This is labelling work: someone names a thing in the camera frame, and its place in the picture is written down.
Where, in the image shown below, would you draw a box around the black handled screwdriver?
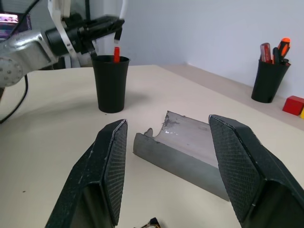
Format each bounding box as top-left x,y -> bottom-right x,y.
272,47 -> 281,65

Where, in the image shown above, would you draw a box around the coloured gripper wires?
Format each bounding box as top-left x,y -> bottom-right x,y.
133,217 -> 162,228

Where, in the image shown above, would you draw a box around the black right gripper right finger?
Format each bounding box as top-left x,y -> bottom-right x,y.
208,114 -> 304,228

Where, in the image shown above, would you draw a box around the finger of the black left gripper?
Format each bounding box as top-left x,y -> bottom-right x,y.
91,15 -> 125,30
89,26 -> 123,57

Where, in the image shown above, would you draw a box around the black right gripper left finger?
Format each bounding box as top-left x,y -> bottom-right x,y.
45,119 -> 129,228

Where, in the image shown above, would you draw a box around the black tool holder cup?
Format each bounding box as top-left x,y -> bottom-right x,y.
251,58 -> 291,104

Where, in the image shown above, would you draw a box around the red wooden block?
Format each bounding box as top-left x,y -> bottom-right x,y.
282,95 -> 304,116

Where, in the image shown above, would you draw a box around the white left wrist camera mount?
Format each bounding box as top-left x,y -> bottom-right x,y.
47,0 -> 79,58

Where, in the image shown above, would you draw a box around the red handled screwdriver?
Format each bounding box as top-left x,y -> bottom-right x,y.
259,42 -> 273,64

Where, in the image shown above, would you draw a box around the white hanging cable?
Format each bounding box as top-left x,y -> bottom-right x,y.
119,0 -> 128,20

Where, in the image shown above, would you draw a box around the black plastic cup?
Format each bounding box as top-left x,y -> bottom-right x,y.
91,55 -> 131,114

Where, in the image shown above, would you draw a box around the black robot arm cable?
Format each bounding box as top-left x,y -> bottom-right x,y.
0,74 -> 29,124

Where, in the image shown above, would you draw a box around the computer monitor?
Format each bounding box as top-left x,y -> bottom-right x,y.
0,11 -> 32,41

